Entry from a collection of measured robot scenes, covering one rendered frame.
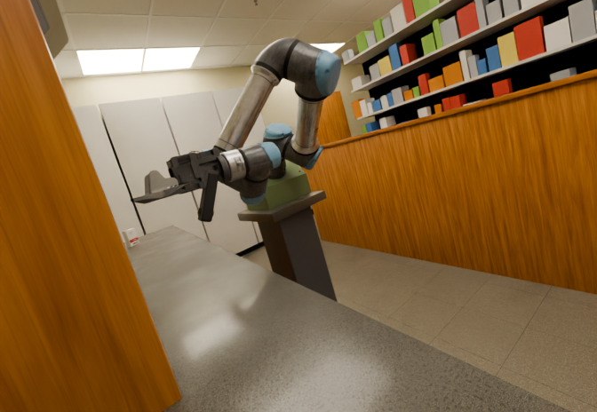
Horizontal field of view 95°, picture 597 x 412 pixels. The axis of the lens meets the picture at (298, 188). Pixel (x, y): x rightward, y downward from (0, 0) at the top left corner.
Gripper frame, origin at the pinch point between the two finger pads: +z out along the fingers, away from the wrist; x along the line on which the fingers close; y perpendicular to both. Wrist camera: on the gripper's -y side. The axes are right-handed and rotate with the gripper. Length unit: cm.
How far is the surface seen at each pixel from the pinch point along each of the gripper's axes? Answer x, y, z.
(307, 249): -41, -45, -61
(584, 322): 29, -114, -156
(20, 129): 34.6, 9.5, 7.3
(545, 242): 12, -87, -182
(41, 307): 34.7, -5.4, 10.6
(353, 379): 47, -20, -10
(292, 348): 38.9, -20.3, -8.2
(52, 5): 8.0, 34.9, 1.7
